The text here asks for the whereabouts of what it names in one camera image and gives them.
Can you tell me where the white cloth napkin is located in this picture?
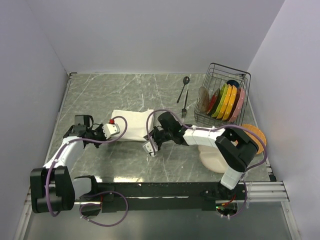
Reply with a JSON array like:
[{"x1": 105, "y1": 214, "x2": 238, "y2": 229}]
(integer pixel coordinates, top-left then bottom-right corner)
[{"x1": 111, "y1": 109, "x2": 154, "y2": 142}]

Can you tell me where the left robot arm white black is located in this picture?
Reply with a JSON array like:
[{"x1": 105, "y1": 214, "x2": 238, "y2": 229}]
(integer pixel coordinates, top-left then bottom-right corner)
[{"x1": 30, "y1": 114, "x2": 107, "y2": 215}]

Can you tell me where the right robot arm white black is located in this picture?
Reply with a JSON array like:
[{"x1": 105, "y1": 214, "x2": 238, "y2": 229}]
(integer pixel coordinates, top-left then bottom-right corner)
[{"x1": 145, "y1": 109, "x2": 259, "y2": 200}]

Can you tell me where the black fork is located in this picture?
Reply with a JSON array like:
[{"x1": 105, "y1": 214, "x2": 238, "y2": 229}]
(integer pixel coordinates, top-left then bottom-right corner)
[{"x1": 181, "y1": 90, "x2": 189, "y2": 119}]

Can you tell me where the brown round plate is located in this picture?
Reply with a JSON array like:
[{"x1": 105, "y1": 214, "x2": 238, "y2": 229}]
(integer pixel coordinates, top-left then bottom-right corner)
[{"x1": 197, "y1": 86, "x2": 210, "y2": 113}]

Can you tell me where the beige round plate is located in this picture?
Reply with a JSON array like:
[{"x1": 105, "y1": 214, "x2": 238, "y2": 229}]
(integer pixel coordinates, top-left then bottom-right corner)
[{"x1": 198, "y1": 145, "x2": 228, "y2": 174}]

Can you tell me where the black spoon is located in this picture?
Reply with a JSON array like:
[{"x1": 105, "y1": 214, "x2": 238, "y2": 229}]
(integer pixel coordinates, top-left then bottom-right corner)
[{"x1": 176, "y1": 76, "x2": 190, "y2": 104}]

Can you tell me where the red plate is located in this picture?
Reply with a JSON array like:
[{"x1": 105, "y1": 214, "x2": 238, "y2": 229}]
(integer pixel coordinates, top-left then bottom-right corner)
[{"x1": 206, "y1": 88, "x2": 220, "y2": 115}]

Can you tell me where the yellow plate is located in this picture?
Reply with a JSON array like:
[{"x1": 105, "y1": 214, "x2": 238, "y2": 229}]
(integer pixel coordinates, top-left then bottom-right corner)
[{"x1": 217, "y1": 84, "x2": 233, "y2": 120}]

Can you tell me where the green plate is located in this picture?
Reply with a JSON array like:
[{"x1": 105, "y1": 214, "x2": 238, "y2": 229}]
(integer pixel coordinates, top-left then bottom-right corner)
[{"x1": 211, "y1": 83, "x2": 228, "y2": 118}]

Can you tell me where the orange plate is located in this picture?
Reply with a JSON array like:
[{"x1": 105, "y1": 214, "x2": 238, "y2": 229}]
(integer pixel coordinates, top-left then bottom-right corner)
[{"x1": 222, "y1": 85, "x2": 238, "y2": 121}]

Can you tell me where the pink plate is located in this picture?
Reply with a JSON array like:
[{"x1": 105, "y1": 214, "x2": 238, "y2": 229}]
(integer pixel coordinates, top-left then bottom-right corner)
[{"x1": 227, "y1": 87, "x2": 246, "y2": 123}]

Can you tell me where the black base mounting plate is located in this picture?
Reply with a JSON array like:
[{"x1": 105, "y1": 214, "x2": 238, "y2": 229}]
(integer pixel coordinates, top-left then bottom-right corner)
[{"x1": 75, "y1": 182, "x2": 246, "y2": 213}]

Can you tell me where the dark blue bowl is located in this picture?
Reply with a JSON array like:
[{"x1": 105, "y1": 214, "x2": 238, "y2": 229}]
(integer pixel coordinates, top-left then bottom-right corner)
[{"x1": 226, "y1": 79, "x2": 240, "y2": 88}]

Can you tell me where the orange woven round placemat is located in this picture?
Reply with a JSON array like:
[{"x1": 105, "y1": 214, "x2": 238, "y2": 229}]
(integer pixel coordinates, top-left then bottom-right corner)
[{"x1": 242, "y1": 124, "x2": 267, "y2": 155}]

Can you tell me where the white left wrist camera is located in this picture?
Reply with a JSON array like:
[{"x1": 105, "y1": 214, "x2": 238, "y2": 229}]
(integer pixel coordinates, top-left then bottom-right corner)
[{"x1": 102, "y1": 119, "x2": 121, "y2": 140}]

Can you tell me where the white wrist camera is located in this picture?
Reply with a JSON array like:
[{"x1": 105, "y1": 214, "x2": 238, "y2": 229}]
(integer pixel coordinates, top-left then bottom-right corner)
[
  {"x1": 102, "y1": 119, "x2": 121, "y2": 140},
  {"x1": 142, "y1": 139, "x2": 158, "y2": 157}
]

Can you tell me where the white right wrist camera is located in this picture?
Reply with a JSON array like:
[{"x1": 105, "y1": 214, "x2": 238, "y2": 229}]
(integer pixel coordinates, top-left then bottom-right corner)
[{"x1": 142, "y1": 139, "x2": 158, "y2": 157}]

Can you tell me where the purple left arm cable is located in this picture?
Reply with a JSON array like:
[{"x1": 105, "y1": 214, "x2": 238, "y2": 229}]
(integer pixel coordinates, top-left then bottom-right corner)
[{"x1": 44, "y1": 115, "x2": 130, "y2": 227}]

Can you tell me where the black wire dish rack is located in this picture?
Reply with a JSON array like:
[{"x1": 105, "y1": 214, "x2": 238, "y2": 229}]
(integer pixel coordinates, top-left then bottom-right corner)
[{"x1": 194, "y1": 63, "x2": 252, "y2": 127}]

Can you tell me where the aluminium frame rail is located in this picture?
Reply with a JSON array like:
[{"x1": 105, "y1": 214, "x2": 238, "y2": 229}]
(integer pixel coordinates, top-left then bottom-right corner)
[{"x1": 24, "y1": 181, "x2": 290, "y2": 203}]

